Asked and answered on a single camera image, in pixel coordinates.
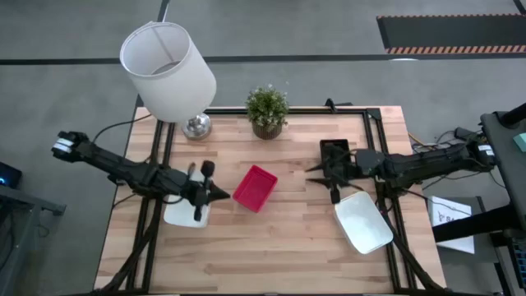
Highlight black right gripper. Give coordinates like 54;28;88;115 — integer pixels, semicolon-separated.
304;146;387;205

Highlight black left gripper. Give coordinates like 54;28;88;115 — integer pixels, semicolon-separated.
180;160;231;223

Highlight small black plastic basket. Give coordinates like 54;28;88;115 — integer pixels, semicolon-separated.
319;138;353;178

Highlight white plastic basket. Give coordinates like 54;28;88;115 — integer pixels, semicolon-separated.
163;169;211;229
333;190;395;256

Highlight red plastic basket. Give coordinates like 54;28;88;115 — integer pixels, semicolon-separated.
232;164;279;214

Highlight brown ribbed plant pot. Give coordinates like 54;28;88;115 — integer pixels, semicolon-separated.
251;121;284;141

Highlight silver lamp base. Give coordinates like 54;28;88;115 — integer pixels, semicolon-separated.
181;113;213;141

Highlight green artificial plant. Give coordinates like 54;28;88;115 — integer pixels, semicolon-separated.
245;84;290;128

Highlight white lamp shade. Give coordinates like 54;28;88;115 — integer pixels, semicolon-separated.
119;21;218;123

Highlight white printed paper sheet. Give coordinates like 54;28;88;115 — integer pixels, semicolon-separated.
427;195;476;255

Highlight black equipment cart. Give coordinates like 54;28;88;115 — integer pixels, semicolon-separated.
431;102;526;296

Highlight black orange-striped floor mat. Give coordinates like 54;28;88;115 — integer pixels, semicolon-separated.
376;14;526;55

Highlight grey metal cart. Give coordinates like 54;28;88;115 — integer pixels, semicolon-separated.
0;160;67;296

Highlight black clamp mount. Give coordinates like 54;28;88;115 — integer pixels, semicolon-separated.
324;98;354;114

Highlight black aluminium table frame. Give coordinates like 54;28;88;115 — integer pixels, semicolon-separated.
98;107;445;295

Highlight black cable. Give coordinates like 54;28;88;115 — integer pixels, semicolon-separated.
92;113;153;143

